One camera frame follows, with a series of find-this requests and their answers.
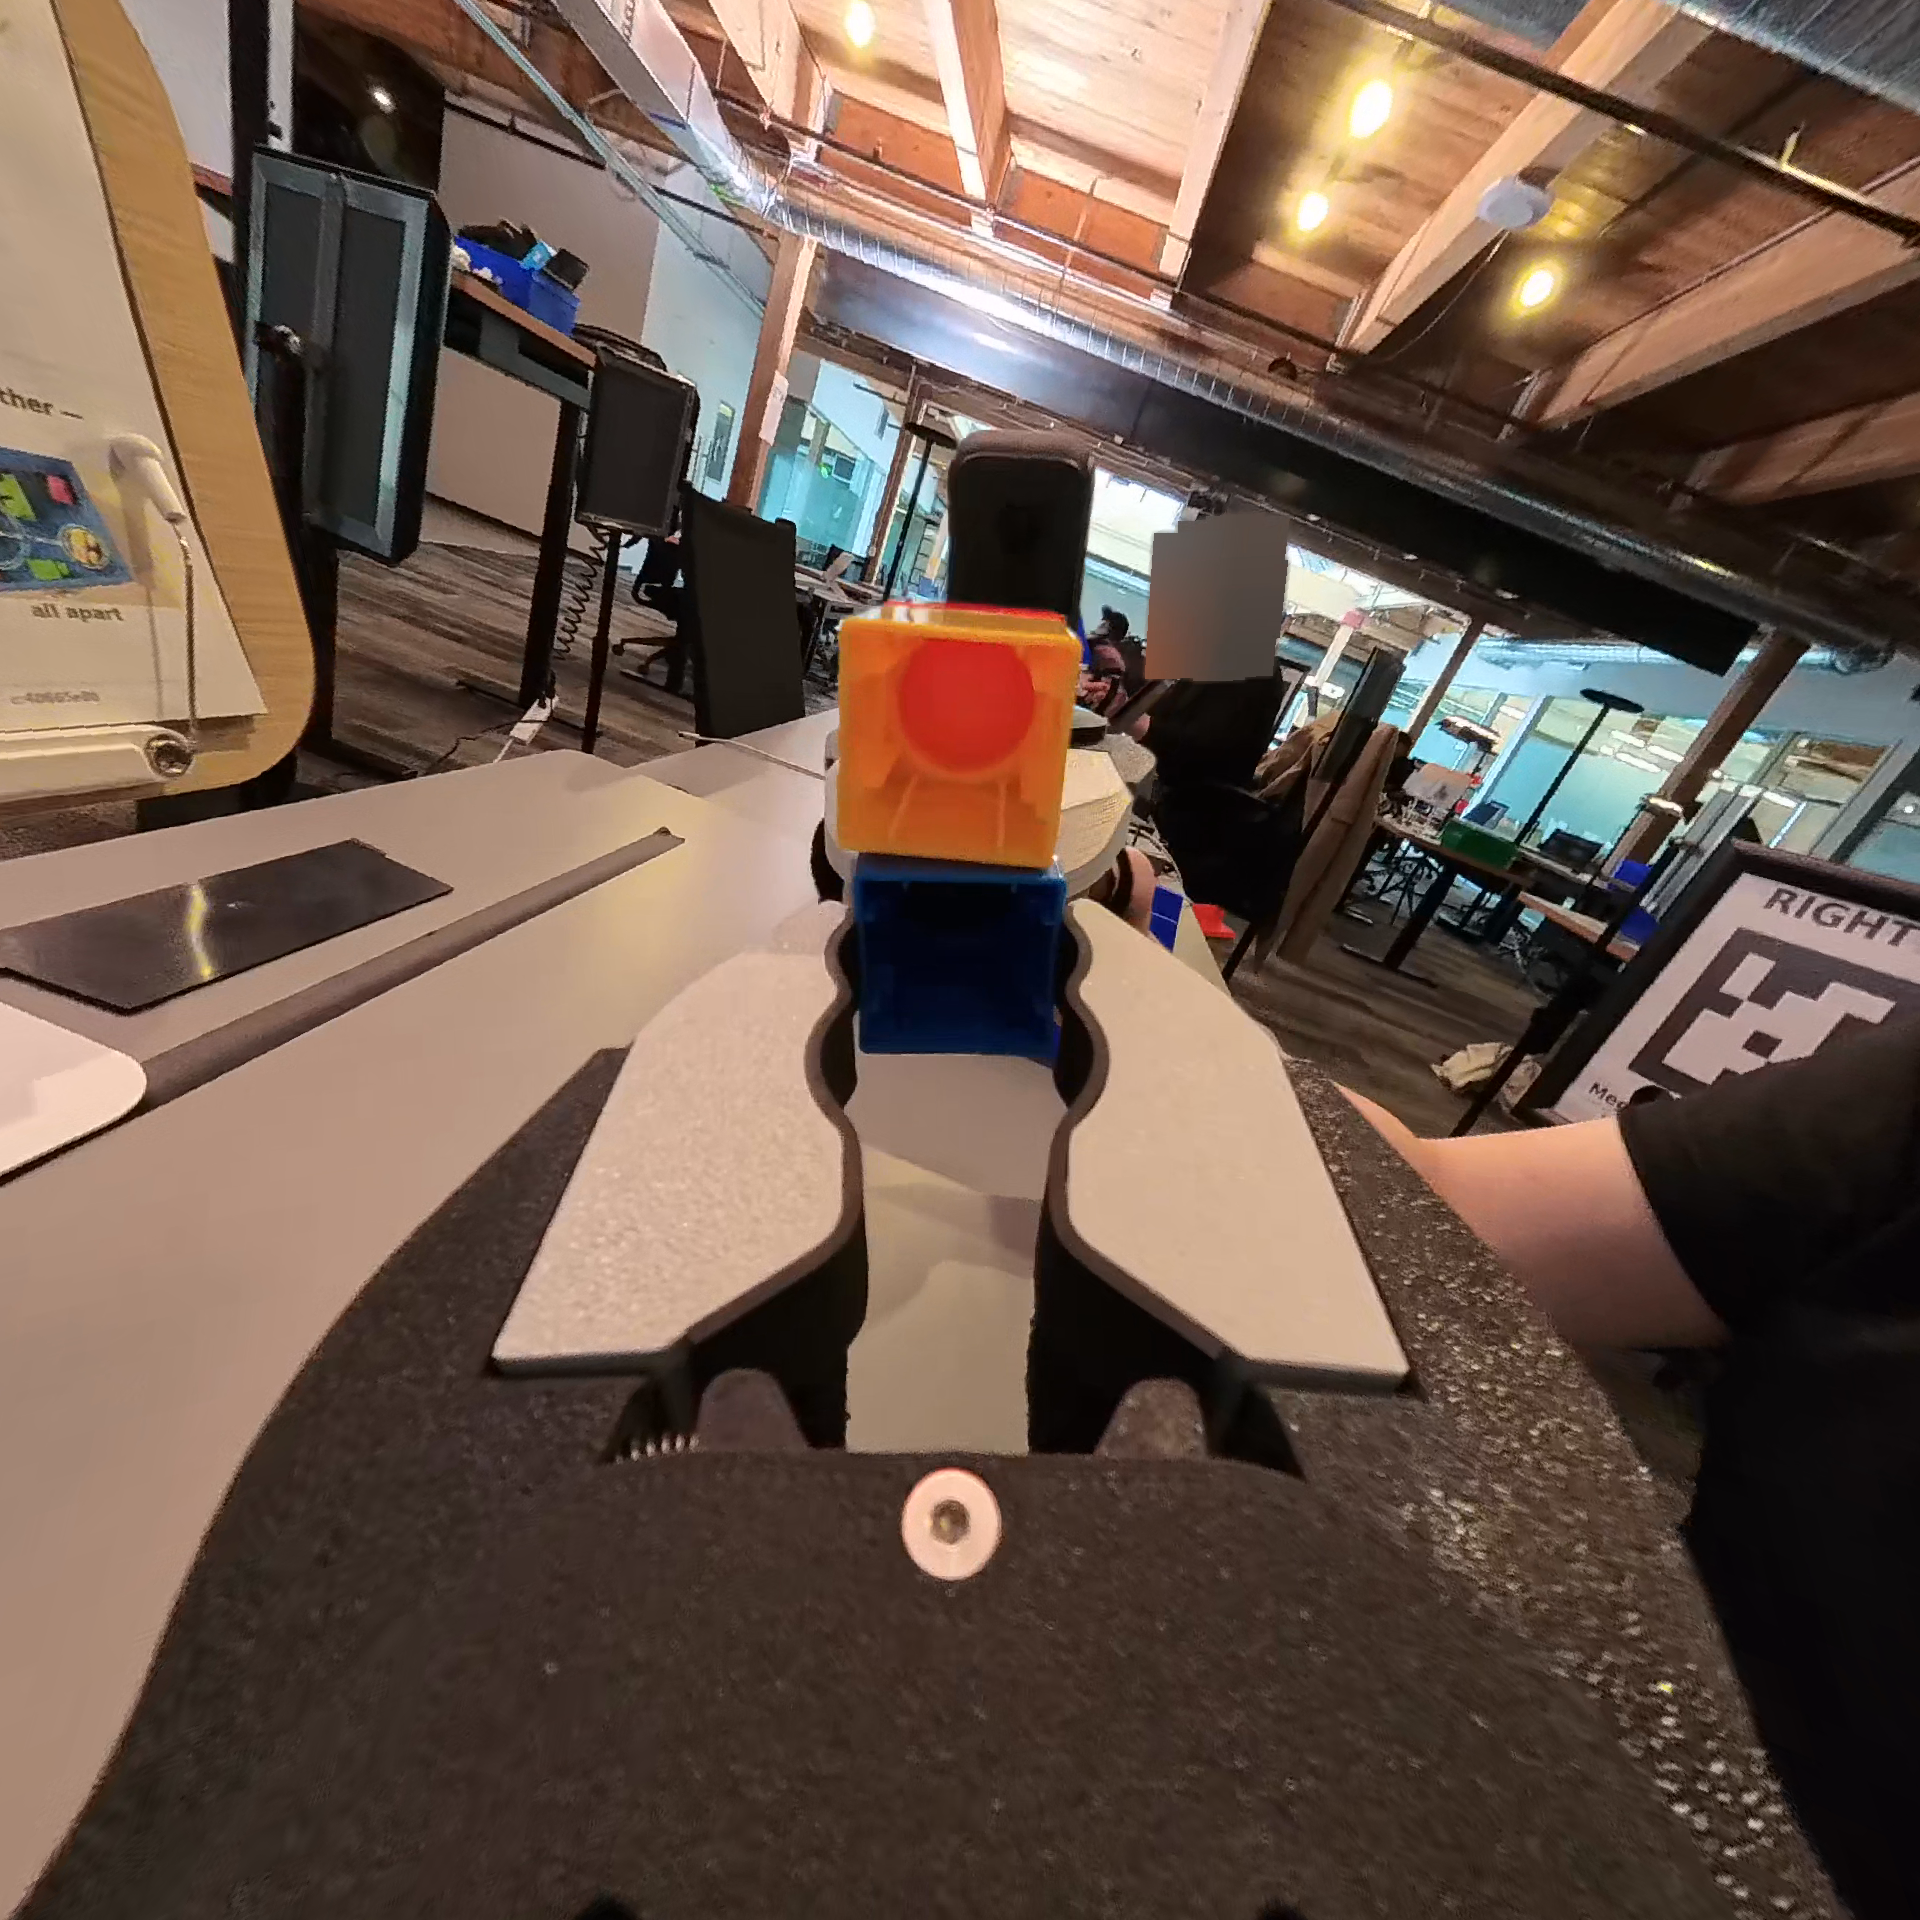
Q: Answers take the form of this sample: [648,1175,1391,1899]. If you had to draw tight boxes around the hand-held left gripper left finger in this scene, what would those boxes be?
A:
[490,897,870,1438]

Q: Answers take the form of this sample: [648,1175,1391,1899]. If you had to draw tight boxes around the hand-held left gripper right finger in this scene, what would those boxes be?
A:
[1042,901,1413,1431]

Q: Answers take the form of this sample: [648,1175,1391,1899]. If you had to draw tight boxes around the orange one-stud block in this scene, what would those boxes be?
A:
[837,598,1084,874]

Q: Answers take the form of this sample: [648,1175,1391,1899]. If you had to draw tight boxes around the red block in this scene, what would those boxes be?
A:
[884,598,1055,778]

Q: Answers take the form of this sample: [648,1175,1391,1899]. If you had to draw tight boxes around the blue one-stud block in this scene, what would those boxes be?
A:
[847,859,1066,1070]

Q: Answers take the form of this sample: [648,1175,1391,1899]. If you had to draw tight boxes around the person's right forearm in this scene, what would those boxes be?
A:
[1337,1088,1725,1349]

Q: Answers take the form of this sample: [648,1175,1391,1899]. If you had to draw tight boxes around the grey desk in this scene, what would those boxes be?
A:
[0,713,1246,1881]

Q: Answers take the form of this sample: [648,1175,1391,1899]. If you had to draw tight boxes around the black desk monitor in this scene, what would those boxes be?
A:
[577,352,702,538]

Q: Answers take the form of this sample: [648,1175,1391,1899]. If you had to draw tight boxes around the wooden top standing desk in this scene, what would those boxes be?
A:
[443,271,602,750]

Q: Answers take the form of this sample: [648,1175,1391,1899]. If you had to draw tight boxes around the black partition panel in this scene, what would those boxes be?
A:
[685,493,805,740]

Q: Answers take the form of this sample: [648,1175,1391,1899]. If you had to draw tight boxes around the brown coat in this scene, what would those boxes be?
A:
[1257,713,1413,958]

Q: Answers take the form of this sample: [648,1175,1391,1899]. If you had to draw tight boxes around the black floor lamp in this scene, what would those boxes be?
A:
[1515,688,1645,859]

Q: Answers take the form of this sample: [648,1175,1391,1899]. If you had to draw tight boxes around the framed marker sign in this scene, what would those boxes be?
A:
[1515,841,1920,1127]

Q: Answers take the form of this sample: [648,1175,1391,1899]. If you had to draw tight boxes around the blue storage bins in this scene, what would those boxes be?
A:
[454,225,590,331]

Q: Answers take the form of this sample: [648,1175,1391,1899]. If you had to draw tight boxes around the person's black jacket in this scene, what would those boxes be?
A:
[1625,1020,1920,1920]

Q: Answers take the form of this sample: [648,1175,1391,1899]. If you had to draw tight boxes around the white document stand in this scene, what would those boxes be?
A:
[0,435,204,1182]

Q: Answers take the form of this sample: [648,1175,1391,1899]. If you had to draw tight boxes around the black display on stand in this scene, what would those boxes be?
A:
[246,149,454,750]

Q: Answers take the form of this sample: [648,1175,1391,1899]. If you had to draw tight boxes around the rounded wooden board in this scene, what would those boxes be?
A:
[51,0,320,798]

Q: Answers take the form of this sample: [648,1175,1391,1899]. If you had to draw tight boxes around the printed instruction sheet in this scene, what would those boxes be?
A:
[0,0,266,740]

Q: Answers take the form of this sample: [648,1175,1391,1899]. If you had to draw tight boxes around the silver ceiling duct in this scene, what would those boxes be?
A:
[733,144,1349,389]

